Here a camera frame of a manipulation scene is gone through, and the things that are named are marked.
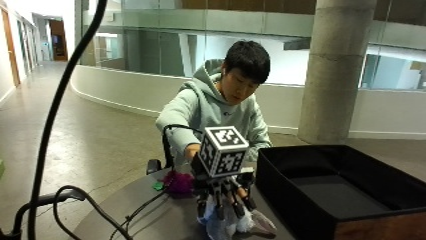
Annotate white plush toy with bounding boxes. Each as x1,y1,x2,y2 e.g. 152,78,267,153
196,199,280,240

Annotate purple fuzzy plush toy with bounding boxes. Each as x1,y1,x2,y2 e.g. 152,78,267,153
161,170,197,200

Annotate white cube with black markers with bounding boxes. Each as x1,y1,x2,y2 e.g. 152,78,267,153
197,125,251,179

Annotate black chair armrest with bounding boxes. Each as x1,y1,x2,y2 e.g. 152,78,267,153
145,158,164,176

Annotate large black open box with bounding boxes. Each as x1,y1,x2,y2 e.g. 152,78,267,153
255,144,426,240

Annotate the person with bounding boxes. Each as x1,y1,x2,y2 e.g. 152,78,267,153
155,40,273,168

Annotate black bent stand tube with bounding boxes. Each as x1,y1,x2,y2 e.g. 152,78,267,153
0,190,87,240

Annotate round concrete column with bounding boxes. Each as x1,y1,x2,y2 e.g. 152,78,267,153
297,0,378,145

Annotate glass balustrade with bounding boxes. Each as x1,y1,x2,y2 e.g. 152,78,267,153
73,0,426,92

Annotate brown wooden door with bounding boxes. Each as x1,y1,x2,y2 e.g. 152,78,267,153
48,19,70,62

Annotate thin black table cable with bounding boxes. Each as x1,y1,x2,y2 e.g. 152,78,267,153
108,190,169,240

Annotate thin black glove cable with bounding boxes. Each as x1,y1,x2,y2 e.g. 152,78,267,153
161,123,205,170

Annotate black looped cable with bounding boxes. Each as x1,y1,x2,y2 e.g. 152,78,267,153
52,184,135,240

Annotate thick black hanging cable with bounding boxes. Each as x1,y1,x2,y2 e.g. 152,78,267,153
27,0,109,240

